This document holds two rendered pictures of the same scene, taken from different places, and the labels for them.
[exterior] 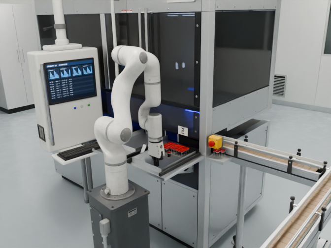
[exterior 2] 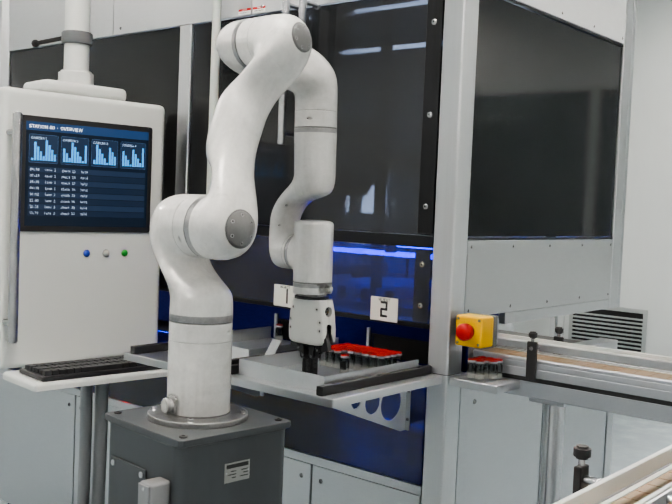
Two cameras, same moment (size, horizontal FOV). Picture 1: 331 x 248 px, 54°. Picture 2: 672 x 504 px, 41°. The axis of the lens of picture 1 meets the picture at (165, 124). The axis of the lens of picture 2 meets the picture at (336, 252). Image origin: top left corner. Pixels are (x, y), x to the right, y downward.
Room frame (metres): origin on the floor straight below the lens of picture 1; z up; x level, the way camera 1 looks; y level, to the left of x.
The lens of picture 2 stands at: (-0.11, 0.07, 1.27)
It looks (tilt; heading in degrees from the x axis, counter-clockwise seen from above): 3 degrees down; 358
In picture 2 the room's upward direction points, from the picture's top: 2 degrees clockwise
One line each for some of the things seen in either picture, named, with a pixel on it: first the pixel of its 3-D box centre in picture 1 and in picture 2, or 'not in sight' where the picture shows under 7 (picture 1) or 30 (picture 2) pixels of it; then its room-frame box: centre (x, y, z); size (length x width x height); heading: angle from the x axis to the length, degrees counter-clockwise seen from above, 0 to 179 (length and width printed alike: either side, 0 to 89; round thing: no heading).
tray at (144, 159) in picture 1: (164, 156); (330, 366); (1.96, 0.01, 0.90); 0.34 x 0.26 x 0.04; 138
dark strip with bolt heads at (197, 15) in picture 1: (196, 78); (427, 157); (2.04, -0.20, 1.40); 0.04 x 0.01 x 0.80; 48
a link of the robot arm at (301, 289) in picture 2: (155, 138); (313, 288); (1.79, 0.06, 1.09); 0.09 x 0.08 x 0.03; 48
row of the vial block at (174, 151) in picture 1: (173, 151); (354, 359); (2.02, -0.05, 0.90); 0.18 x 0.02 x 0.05; 48
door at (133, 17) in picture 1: (128, 54); (245, 120); (2.47, 0.27, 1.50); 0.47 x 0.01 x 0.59; 48
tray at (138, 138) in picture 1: (140, 139); (260, 343); (2.27, 0.19, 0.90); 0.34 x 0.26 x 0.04; 138
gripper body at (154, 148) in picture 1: (155, 147); (311, 317); (1.80, 0.06, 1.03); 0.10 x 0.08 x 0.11; 48
